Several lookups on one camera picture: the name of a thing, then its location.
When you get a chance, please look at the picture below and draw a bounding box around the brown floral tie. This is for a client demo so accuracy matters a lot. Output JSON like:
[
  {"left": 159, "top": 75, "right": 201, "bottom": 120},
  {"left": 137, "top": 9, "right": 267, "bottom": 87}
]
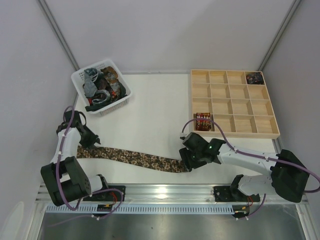
[{"left": 76, "top": 146, "right": 188, "bottom": 173}]

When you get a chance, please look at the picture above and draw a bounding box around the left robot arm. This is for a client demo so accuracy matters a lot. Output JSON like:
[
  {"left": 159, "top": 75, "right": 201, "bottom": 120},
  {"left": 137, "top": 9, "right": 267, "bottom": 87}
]
[{"left": 40, "top": 107, "right": 108, "bottom": 211}]

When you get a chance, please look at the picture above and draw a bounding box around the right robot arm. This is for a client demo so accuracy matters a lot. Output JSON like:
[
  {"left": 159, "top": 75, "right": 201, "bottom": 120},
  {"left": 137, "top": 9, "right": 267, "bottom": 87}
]
[{"left": 179, "top": 133, "right": 310, "bottom": 203}]

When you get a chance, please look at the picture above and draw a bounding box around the rolled red patterned tie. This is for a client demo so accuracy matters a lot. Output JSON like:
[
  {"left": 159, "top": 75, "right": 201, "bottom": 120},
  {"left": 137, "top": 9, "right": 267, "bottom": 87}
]
[{"left": 195, "top": 112, "right": 212, "bottom": 132}]

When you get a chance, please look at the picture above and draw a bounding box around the dark green tie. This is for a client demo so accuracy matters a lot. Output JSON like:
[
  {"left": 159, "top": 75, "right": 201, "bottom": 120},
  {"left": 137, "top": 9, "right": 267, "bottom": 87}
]
[{"left": 85, "top": 85, "right": 127, "bottom": 112}]

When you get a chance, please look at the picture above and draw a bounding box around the white plastic basket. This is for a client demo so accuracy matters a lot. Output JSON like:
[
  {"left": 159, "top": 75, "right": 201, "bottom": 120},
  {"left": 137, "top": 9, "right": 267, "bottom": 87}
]
[{"left": 71, "top": 59, "right": 132, "bottom": 116}]

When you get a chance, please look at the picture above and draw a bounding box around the grey patterned tie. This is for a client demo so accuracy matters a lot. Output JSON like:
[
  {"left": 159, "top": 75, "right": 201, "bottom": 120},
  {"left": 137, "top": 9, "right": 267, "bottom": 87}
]
[{"left": 82, "top": 68, "right": 111, "bottom": 106}]

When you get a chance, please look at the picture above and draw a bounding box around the brown orange patterned tie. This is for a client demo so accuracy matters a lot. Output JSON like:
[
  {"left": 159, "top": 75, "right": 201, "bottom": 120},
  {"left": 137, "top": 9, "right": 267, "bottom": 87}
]
[{"left": 100, "top": 66, "right": 121, "bottom": 95}]

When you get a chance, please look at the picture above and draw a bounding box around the rolled dark floral tie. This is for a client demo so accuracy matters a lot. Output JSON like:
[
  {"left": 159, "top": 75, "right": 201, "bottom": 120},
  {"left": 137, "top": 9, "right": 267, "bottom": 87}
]
[{"left": 246, "top": 72, "right": 265, "bottom": 85}]

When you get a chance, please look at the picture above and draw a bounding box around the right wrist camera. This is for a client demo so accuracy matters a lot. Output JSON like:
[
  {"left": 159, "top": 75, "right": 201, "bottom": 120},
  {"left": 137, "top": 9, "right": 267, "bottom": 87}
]
[{"left": 182, "top": 132, "right": 209, "bottom": 152}]

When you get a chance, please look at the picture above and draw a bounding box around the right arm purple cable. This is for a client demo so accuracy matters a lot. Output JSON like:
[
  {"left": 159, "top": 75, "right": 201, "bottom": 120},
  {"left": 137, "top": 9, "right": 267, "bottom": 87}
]
[{"left": 180, "top": 118, "right": 320, "bottom": 218}]

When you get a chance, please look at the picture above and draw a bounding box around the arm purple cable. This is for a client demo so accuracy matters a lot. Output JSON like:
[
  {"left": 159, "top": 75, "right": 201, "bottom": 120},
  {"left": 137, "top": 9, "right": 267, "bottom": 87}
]
[
  {"left": 180, "top": 118, "right": 320, "bottom": 218},
  {"left": 46, "top": 105, "right": 124, "bottom": 227}
]

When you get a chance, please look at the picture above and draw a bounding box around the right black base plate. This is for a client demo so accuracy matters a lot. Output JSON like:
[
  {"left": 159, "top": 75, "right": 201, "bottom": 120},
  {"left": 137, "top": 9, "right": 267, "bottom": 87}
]
[{"left": 213, "top": 185, "right": 261, "bottom": 203}]

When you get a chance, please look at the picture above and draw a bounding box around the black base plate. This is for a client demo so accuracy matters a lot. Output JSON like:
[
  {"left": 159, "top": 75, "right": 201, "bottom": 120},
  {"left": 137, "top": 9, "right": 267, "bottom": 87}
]
[
  {"left": 213, "top": 185, "right": 261, "bottom": 203},
  {"left": 83, "top": 185, "right": 126, "bottom": 202}
]

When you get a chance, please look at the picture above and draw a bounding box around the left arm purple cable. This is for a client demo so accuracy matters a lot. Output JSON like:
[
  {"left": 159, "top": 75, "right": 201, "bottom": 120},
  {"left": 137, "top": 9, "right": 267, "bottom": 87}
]
[{"left": 46, "top": 105, "right": 124, "bottom": 227}]

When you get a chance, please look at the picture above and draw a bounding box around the white slotted cable duct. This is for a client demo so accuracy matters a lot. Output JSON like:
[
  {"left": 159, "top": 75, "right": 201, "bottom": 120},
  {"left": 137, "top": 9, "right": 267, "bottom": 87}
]
[{"left": 45, "top": 203, "right": 247, "bottom": 215}]

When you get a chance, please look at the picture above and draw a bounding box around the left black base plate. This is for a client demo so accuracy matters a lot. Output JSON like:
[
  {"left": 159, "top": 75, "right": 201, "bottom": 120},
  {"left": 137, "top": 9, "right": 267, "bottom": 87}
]
[{"left": 83, "top": 185, "right": 126, "bottom": 202}]

